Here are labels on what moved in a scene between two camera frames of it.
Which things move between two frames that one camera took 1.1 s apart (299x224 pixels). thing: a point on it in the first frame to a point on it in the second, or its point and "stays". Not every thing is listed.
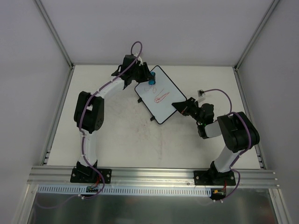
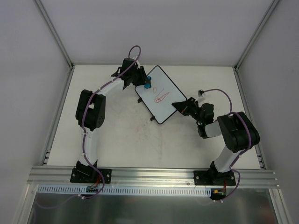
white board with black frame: [158, 98] stays
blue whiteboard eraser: [152, 82] to [148, 86]
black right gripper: [188, 107] stays
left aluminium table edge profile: [45, 159] stays
